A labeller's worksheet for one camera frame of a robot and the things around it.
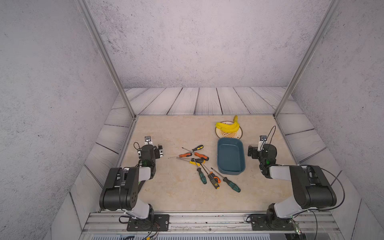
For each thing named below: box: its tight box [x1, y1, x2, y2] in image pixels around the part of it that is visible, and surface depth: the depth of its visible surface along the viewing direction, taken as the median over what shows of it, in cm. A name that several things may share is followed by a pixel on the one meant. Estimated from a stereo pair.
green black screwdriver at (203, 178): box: [193, 158, 207, 185], surface depth 88 cm
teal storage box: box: [217, 137, 246, 175], surface depth 98 cm
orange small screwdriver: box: [168, 152, 193, 159], surface depth 98 cm
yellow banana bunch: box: [215, 115, 240, 133], surface depth 110 cm
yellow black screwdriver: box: [176, 157, 201, 167], surface depth 95 cm
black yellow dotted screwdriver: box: [200, 163, 220, 190], surface depth 86 cm
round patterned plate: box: [215, 120, 243, 140], surface depth 110 cm
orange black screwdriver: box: [191, 151, 209, 161], surface depth 98 cm
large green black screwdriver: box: [210, 167, 241, 193], surface depth 85 cm
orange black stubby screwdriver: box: [210, 171, 222, 184], surface depth 88 cm
